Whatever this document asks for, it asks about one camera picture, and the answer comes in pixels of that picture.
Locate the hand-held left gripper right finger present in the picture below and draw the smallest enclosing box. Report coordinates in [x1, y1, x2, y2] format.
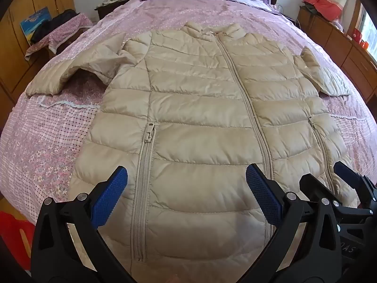
[236, 163, 346, 283]

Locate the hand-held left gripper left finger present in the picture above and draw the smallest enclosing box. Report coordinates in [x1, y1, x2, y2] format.
[30, 166, 139, 283]

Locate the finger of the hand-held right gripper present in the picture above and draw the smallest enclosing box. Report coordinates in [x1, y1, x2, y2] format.
[299, 173, 373, 216]
[333, 161, 377, 210]

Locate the beige puffer jacket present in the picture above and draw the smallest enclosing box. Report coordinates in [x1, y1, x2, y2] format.
[26, 22, 358, 283]

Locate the dark clothes pile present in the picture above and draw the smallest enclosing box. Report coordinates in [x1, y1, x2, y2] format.
[31, 9, 81, 43]

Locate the red plastic stool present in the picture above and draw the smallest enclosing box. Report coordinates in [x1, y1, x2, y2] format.
[0, 211, 36, 272]

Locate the light wooden dresser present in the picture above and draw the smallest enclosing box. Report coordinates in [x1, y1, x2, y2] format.
[296, 6, 377, 101]

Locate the window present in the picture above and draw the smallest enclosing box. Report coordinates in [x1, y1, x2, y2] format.
[358, 1, 377, 54]

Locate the pink floral table cloth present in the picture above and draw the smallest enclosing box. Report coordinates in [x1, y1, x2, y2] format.
[25, 13, 93, 61]

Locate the dark wooden nightstand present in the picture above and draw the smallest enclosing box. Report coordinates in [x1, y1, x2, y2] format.
[94, 0, 127, 20]

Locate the blue picture book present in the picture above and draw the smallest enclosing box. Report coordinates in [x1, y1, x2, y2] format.
[20, 6, 52, 46]

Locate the bed with pink floral cover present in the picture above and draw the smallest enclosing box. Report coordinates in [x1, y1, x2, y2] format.
[0, 0, 377, 283]

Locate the light wooden wardrobe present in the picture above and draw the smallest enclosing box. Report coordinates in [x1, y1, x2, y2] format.
[0, 0, 77, 107]

